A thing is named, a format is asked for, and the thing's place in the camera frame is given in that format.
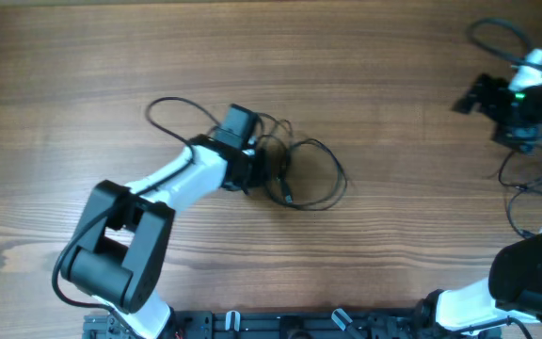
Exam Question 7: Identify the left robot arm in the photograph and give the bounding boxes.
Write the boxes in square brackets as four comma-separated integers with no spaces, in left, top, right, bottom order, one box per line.
[52,105,262,338]

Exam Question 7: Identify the black cable bundle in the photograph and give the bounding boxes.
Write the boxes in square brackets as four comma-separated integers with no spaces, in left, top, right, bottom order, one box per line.
[251,111,349,212]

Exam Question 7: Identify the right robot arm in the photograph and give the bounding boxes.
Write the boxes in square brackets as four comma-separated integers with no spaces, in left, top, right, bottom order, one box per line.
[418,18,542,336]

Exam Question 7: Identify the separated black usb cable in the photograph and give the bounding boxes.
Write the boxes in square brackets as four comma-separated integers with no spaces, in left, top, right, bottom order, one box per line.
[496,140,542,240]

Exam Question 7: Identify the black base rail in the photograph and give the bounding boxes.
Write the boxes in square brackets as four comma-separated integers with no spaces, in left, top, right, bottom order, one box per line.
[82,308,502,339]

